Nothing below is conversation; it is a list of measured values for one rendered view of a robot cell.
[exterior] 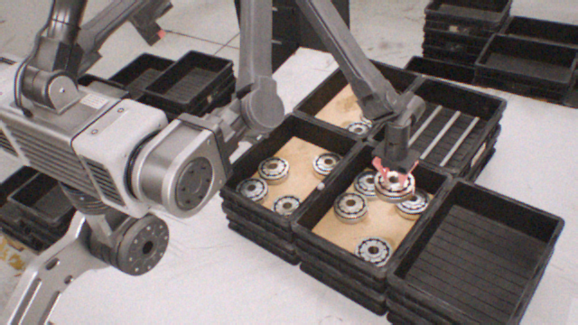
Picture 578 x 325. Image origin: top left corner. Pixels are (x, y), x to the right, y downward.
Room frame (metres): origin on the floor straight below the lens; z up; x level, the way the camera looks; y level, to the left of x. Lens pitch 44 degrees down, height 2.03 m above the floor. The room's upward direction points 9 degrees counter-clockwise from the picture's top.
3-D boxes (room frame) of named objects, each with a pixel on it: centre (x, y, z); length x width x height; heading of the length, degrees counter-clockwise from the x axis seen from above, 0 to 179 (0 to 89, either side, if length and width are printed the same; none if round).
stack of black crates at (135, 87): (2.49, 0.74, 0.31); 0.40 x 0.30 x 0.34; 142
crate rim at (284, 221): (1.16, 0.00, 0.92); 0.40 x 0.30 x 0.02; 136
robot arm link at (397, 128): (0.90, -0.27, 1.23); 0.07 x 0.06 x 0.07; 141
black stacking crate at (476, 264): (0.74, -0.44, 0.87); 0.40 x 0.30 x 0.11; 136
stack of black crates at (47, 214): (1.62, 0.92, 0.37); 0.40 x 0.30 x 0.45; 142
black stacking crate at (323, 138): (1.16, 0.00, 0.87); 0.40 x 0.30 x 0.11; 136
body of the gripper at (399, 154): (0.89, -0.26, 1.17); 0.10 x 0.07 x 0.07; 45
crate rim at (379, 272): (0.95, -0.22, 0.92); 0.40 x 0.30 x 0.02; 136
